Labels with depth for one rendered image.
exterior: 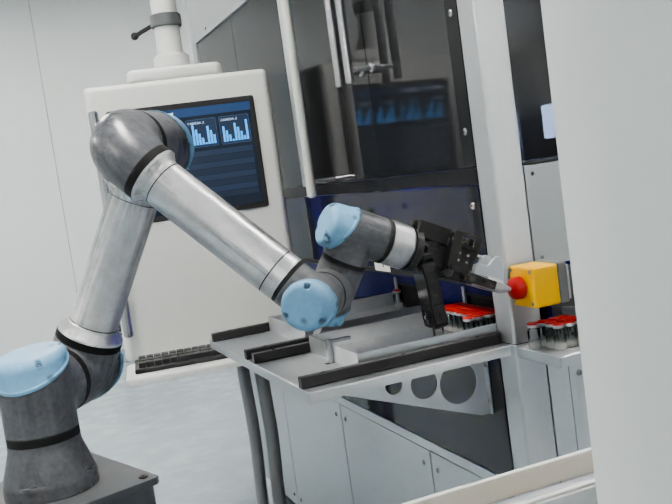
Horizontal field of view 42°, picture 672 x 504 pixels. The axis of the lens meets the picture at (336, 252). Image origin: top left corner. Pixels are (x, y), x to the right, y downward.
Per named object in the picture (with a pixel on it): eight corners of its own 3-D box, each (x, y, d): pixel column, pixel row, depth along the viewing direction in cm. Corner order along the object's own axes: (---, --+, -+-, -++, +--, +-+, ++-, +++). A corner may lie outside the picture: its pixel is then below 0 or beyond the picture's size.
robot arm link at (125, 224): (15, 399, 150) (108, 97, 140) (61, 377, 165) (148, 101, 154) (75, 427, 148) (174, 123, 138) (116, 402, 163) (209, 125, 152)
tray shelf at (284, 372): (388, 310, 229) (387, 303, 228) (547, 346, 164) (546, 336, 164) (210, 347, 211) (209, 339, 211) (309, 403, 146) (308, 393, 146)
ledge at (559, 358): (580, 341, 164) (579, 332, 164) (627, 351, 152) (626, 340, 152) (517, 356, 159) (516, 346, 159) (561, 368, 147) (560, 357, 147)
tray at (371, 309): (395, 305, 224) (393, 291, 223) (444, 315, 200) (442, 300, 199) (270, 331, 211) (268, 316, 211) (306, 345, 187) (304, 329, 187)
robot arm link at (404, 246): (388, 264, 139) (367, 262, 147) (413, 272, 141) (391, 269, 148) (400, 219, 140) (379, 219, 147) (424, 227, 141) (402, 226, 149)
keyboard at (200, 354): (282, 338, 241) (281, 329, 241) (291, 346, 227) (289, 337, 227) (135, 364, 232) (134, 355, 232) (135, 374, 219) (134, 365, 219)
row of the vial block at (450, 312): (444, 326, 186) (441, 305, 185) (488, 337, 169) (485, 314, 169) (435, 328, 185) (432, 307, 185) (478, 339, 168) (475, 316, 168)
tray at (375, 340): (455, 321, 191) (453, 305, 191) (521, 336, 167) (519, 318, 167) (310, 352, 179) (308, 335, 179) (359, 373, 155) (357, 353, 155)
